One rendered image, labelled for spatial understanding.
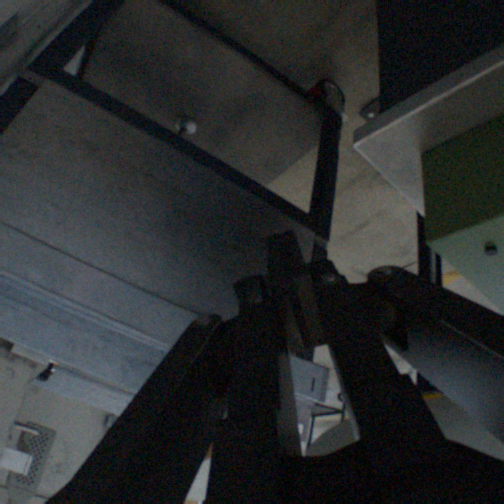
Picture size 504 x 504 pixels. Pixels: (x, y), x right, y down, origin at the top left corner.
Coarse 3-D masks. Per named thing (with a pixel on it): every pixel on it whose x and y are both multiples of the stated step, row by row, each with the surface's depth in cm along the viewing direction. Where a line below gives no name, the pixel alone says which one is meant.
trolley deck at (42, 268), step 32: (0, 224) 45; (0, 256) 44; (32, 256) 46; (64, 256) 48; (32, 288) 46; (64, 288) 47; (96, 288) 49; (128, 288) 52; (128, 320) 50; (160, 320) 52; (192, 320) 55; (320, 384) 63
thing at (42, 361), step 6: (12, 348) 45; (18, 348) 45; (24, 348) 45; (18, 354) 45; (24, 354) 45; (30, 354) 45; (36, 354) 46; (30, 360) 46; (36, 360) 46; (42, 360) 46; (48, 360) 46; (42, 366) 48; (36, 372) 56
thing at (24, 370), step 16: (0, 352) 46; (0, 368) 45; (16, 368) 46; (32, 368) 47; (0, 384) 44; (16, 384) 45; (0, 400) 44; (16, 400) 45; (0, 416) 43; (16, 416) 44; (0, 432) 42; (0, 448) 42
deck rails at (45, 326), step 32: (0, 288) 45; (0, 320) 44; (32, 320) 46; (64, 320) 48; (96, 320) 50; (64, 352) 47; (96, 352) 49; (128, 352) 52; (160, 352) 54; (64, 384) 93; (96, 384) 98; (128, 384) 50; (224, 416) 56
